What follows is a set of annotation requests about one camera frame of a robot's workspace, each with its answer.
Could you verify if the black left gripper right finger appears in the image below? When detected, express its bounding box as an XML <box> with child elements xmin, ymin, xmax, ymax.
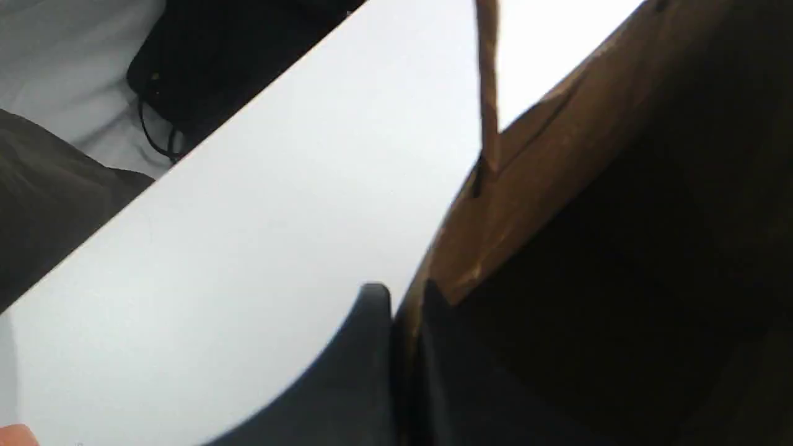
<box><xmin>416</xmin><ymin>281</ymin><xmax>595</xmax><ymax>445</ymax></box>

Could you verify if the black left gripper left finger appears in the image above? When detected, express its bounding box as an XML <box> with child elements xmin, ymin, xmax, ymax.
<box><xmin>212</xmin><ymin>283</ymin><xmax>397</xmax><ymax>445</ymax></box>

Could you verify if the brown paper bag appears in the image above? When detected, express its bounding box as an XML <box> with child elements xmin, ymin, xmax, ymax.
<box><xmin>397</xmin><ymin>1</ymin><xmax>791</xmax><ymax>445</ymax></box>

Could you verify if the black bag on floor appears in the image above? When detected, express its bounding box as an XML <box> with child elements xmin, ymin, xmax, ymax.
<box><xmin>126</xmin><ymin>1</ymin><xmax>362</xmax><ymax>164</ymax></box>

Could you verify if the person's bare hand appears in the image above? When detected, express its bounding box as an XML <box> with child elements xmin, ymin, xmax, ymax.
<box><xmin>0</xmin><ymin>424</ymin><xmax>40</xmax><ymax>446</ymax></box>

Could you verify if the grey backdrop cloth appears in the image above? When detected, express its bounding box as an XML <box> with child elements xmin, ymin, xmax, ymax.
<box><xmin>1</xmin><ymin>1</ymin><xmax>170</xmax><ymax>178</ymax></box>

